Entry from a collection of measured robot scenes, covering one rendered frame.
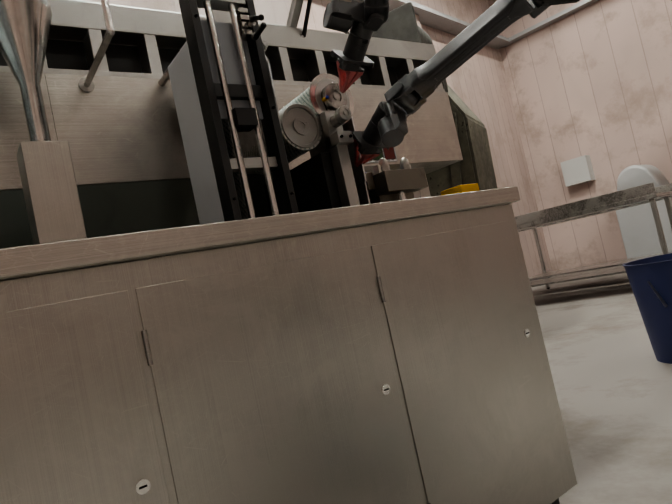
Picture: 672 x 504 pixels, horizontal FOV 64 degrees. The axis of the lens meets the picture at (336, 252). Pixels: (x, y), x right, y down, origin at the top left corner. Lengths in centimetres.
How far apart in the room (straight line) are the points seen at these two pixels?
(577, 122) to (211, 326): 910
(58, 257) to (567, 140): 929
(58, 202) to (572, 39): 929
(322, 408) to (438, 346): 33
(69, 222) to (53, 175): 10
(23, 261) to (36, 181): 42
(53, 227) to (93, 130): 44
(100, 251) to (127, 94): 85
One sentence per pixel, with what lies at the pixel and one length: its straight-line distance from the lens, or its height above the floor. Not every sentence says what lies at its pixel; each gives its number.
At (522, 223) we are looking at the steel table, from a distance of 609.
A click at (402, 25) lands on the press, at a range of 413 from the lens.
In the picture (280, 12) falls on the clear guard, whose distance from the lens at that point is 203.
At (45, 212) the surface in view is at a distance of 124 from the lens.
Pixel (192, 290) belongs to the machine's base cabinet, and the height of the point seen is 79.
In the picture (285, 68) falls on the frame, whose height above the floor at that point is 150.
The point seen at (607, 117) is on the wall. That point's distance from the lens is 963.
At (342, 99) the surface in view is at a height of 124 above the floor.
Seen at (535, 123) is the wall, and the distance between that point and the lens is 1002.
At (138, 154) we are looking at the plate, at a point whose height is 122.
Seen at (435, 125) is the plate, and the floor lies 129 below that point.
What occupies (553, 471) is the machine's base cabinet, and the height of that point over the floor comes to 17.
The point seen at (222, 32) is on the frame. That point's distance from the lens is 133.
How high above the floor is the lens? 76
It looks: 3 degrees up
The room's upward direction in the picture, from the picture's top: 12 degrees counter-clockwise
